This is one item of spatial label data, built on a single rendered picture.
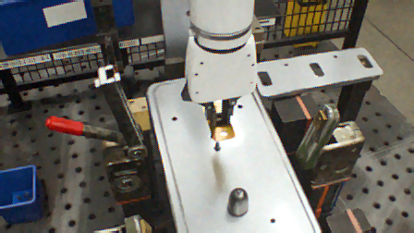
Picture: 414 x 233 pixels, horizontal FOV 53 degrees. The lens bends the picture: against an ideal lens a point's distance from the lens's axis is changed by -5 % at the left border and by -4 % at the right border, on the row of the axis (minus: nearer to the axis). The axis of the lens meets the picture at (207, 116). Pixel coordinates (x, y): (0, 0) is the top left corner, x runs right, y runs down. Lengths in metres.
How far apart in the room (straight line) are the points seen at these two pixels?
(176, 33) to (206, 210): 0.39
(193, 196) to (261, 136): 0.18
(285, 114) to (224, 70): 0.29
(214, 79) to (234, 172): 0.20
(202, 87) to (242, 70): 0.06
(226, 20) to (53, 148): 0.81
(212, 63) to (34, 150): 0.76
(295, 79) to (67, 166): 0.63
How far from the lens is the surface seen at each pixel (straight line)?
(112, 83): 0.60
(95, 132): 0.68
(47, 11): 0.96
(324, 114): 0.72
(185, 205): 0.71
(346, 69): 0.98
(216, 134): 0.70
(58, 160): 1.21
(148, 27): 1.00
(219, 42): 0.56
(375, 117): 1.33
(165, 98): 0.87
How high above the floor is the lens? 1.61
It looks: 48 degrees down
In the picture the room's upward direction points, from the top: straight up
